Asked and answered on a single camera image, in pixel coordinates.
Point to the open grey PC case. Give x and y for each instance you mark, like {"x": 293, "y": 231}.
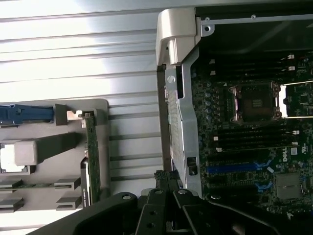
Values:
{"x": 188, "y": 137}

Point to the hard disk in blue caddy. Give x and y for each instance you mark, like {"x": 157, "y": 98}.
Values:
{"x": 24, "y": 113}

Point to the CPU socket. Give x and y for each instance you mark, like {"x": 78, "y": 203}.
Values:
{"x": 254, "y": 102}

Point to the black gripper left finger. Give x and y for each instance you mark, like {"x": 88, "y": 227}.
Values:
{"x": 110, "y": 215}

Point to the grey parts rack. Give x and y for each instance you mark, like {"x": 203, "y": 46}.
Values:
{"x": 61, "y": 171}

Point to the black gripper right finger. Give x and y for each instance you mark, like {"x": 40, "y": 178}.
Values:
{"x": 220, "y": 215}

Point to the silver CPU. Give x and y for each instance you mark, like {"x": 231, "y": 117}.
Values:
{"x": 7, "y": 156}

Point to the green RAM stick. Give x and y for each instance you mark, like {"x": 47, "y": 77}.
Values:
{"x": 36, "y": 186}

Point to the blue expansion slot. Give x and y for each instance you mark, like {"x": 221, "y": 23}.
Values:
{"x": 230, "y": 168}

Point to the metal socket cover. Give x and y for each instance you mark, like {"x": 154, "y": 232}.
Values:
{"x": 298, "y": 100}

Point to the green motherboard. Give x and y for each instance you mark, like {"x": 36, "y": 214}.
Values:
{"x": 220, "y": 156}

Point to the silver chipset heatsink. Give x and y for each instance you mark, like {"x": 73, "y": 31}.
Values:
{"x": 288, "y": 186}

